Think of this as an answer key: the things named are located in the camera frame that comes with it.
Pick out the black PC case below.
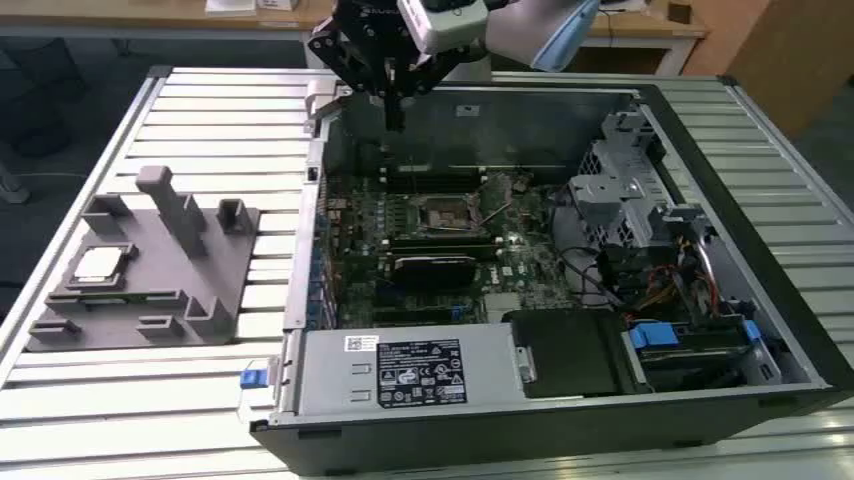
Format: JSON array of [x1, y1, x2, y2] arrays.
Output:
[[249, 74, 854, 479]]

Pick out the wooden cabinet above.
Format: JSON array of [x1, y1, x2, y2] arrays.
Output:
[[723, 0, 854, 141]]

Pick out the black RAM slot bank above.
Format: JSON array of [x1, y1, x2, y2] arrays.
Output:
[[376, 164, 486, 195], [388, 235, 500, 259]]

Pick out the black graphics card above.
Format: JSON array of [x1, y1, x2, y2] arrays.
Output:
[[389, 254, 480, 294]]

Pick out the grey parts rack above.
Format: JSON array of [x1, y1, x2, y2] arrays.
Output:
[[25, 164, 262, 354]]

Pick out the coloured power wires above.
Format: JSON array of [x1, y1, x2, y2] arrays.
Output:
[[625, 234, 725, 321]]

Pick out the silver CPU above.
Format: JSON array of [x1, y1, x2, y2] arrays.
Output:
[[69, 243, 131, 284]]

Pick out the green motherboard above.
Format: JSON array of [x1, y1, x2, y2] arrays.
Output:
[[322, 172, 581, 326]]

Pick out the black plastic shroud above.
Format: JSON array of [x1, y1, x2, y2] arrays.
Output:
[[498, 308, 652, 400]]

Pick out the black mesh bin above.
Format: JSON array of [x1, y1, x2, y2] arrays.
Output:
[[0, 37, 87, 159]]

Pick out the grey furniture leg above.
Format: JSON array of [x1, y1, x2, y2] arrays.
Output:
[[0, 162, 29, 205]]

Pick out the silver power supply unit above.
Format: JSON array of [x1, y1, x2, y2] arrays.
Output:
[[292, 327, 528, 419]]

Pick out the hard disk in blue carrier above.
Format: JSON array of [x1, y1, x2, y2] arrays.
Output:
[[623, 319, 768, 396]]

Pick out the black expansion slot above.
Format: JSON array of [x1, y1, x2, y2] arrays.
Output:
[[370, 305, 453, 324]]

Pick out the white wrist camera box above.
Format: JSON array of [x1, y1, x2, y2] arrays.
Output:
[[397, 0, 492, 55]]

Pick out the grey metal drive cage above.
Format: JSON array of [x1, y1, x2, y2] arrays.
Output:
[[565, 112, 708, 251]]

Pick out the CPU socket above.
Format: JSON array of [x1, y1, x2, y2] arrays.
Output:
[[416, 193, 485, 237]]

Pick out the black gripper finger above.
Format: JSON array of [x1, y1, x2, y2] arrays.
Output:
[[306, 17, 396, 132], [394, 49, 458, 132]]

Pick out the wooden desk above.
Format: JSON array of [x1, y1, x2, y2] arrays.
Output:
[[0, 0, 712, 76]]

